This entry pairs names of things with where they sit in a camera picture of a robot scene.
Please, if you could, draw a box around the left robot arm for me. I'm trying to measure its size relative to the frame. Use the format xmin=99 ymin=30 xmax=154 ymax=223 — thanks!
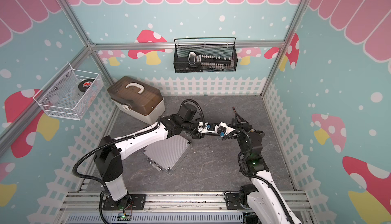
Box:
xmin=72 ymin=99 xmax=210 ymax=202

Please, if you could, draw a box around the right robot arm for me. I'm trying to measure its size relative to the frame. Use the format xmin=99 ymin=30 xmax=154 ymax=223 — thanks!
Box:
xmin=223 ymin=114 xmax=301 ymax=224

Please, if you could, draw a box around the silver poker set case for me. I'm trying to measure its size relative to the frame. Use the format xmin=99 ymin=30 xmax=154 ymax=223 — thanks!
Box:
xmin=143 ymin=135 xmax=192 ymax=174

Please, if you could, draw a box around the socket bit set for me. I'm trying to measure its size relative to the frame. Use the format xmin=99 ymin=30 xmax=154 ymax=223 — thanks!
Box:
xmin=185 ymin=52 xmax=235 ymax=72

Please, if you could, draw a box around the brown lid white toolbox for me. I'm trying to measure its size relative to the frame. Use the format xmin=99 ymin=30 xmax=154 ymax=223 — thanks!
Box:
xmin=108 ymin=76 xmax=166 ymax=125

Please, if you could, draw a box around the black tape roll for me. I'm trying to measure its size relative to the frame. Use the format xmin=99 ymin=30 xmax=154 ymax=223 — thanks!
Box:
xmin=78 ymin=78 xmax=95 ymax=93

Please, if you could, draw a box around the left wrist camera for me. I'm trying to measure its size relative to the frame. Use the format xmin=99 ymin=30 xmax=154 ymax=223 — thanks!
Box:
xmin=198 ymin=122 xmax=214 ymax=133

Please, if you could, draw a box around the black wire wall basket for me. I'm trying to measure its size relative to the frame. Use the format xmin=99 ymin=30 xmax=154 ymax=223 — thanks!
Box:
xmin=173 ymin=37 xmax=238 ymax=73

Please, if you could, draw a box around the white wire wall basket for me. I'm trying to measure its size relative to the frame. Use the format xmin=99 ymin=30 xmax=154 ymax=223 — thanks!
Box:
xmin=33 ymin=63 xmax=103 ymax=121

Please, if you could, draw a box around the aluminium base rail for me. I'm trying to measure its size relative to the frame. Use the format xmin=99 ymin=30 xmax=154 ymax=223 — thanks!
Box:
xmin=54 ymin=191 xmax=316 ymax=224

